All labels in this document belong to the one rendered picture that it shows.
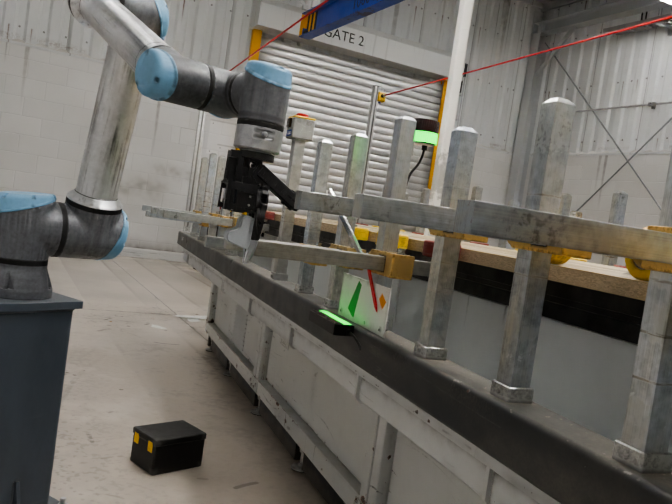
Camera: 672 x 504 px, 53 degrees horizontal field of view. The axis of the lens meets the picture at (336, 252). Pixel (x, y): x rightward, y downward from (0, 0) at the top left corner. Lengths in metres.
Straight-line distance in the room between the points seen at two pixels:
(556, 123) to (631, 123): 9.68
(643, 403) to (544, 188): 0.34
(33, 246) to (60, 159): 7.32
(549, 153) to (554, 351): 0.42
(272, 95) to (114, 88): 0.69
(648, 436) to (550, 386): 0.48
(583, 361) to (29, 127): 8.42
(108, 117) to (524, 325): 1.26
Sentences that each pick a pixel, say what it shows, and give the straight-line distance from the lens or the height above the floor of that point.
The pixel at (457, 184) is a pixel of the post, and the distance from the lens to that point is 1.22.
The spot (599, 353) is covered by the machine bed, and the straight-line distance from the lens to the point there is 1.21.
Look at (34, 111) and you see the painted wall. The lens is 9.22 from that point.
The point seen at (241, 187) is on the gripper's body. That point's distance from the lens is 1.27.
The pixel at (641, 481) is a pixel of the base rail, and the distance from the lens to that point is 0.83.
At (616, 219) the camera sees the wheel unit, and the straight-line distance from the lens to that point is 2.49.
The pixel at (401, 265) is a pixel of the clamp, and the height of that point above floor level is 0.85.
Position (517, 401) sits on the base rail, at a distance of 1.03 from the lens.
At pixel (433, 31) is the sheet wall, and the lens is 11.31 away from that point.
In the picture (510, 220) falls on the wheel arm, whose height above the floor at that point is 0.95.
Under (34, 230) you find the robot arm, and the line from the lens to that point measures 1.90.
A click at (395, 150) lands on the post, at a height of 1.08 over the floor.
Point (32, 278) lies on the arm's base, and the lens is 1.92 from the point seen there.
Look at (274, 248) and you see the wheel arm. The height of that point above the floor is 0.85.
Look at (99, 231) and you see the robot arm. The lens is 1.95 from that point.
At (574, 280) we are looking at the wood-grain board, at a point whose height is 0.88.
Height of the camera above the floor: 0.93
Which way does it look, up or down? 3 degrees down
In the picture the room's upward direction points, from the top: 8 degrees clockwise
